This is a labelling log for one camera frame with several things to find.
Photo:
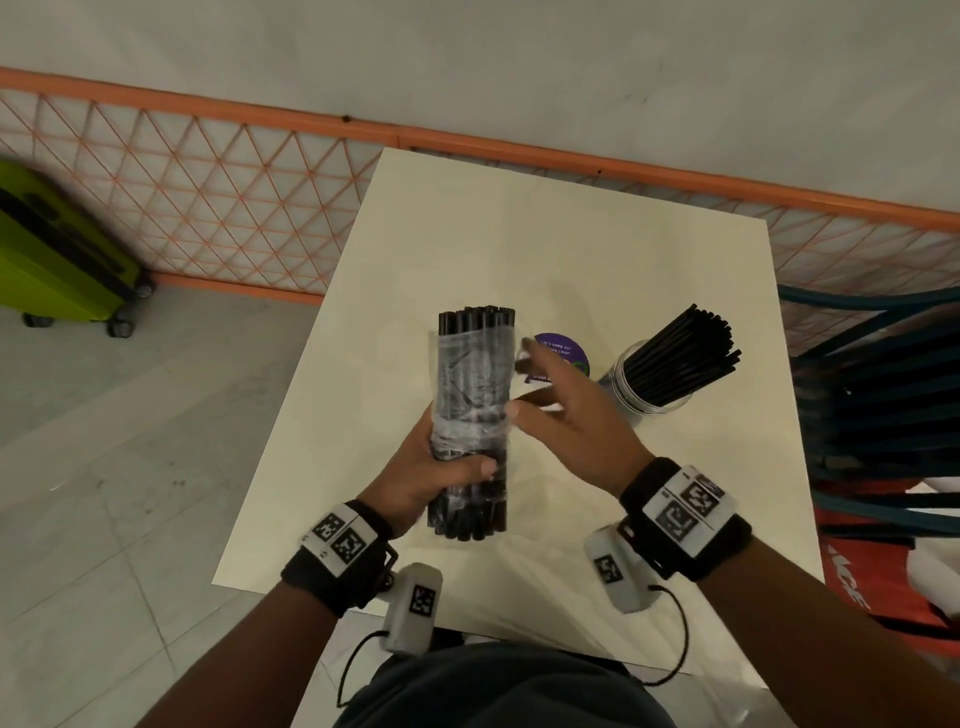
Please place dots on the lime green suitcase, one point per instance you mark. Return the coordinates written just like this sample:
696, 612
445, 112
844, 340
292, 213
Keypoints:
52, 255

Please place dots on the round purple sticker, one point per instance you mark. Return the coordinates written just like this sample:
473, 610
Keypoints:
566, 354

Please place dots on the person's right hand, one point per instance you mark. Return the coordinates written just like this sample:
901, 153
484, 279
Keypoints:
592, 431

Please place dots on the orange mesh fence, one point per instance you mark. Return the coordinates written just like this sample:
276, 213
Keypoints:
225, 202

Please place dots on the white rounded object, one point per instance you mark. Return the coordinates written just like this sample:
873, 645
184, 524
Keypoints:
937, 574

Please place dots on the plastic-wrapped bundle of black straws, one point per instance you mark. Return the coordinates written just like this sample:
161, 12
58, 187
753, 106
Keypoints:
474, 375

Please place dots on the teal slatted chair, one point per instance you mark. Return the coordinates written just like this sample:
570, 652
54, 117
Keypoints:
877, 405

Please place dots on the person's left thumb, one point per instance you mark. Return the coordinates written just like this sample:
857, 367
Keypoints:
466, 471

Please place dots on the person's left hand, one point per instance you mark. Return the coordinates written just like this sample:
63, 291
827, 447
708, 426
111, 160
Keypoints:
405, 480

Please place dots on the black wristband with marker tags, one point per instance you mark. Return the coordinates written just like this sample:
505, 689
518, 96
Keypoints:
341, 559
686, 517

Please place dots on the red bag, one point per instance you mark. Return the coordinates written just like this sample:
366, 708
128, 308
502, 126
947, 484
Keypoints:
862, 592

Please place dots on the person's left forearm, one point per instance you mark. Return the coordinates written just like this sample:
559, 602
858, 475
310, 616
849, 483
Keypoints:
255, 660

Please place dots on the person's dark grey clothing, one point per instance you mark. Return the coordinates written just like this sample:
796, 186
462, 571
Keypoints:
495, 690

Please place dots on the person's right thumb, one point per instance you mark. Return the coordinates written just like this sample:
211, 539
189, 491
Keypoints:
531, 417

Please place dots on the person's right forearm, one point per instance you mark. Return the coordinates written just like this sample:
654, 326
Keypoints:
817, 637

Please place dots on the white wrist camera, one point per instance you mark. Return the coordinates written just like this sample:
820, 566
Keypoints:
619, 574
412, 607

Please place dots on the clear plastic jar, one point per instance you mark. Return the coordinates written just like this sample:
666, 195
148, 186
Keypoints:
637, 397

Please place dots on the bunch of loose black straws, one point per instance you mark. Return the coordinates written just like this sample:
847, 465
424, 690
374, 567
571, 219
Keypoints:
686, 356

